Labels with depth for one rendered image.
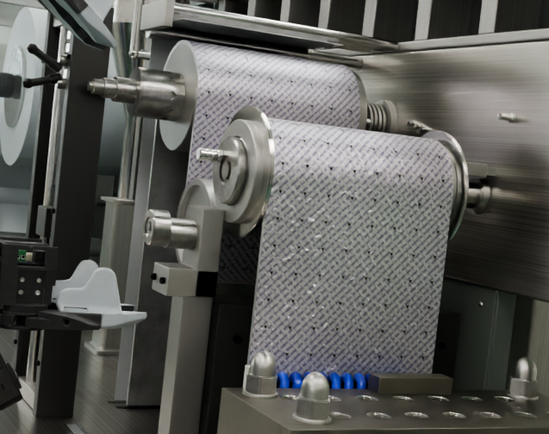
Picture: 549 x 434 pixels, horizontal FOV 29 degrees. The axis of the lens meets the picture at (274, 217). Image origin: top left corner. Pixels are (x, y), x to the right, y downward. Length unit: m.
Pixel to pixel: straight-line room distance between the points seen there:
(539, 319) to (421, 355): 0.31
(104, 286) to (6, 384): 0.13
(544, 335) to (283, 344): 0.49
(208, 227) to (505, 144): 0.38
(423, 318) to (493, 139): 0.25
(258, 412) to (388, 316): 0.26
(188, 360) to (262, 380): 0.16
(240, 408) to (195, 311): 0.18
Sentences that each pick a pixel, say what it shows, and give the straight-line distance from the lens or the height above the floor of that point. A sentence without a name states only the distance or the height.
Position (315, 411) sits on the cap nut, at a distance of 1.01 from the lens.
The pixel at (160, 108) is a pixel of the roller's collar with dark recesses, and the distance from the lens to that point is 1.40.
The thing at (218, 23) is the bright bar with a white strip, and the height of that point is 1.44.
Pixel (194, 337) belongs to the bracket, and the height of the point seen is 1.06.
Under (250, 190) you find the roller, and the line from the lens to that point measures 1.15.
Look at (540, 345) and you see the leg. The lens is 1.55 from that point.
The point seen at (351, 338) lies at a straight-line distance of 1.22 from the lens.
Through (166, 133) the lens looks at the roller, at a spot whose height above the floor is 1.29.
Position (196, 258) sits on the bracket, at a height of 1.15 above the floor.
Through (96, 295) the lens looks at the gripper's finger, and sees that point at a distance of 1.07.
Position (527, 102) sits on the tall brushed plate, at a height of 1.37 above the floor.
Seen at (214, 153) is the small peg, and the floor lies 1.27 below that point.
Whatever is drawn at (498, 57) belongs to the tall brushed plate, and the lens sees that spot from 1.37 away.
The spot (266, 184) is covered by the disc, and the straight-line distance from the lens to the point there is 1.14.
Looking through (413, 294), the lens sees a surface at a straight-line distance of 1.25.
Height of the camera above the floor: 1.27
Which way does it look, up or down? 3 degrees down
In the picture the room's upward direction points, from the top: 6 degrees clockwise
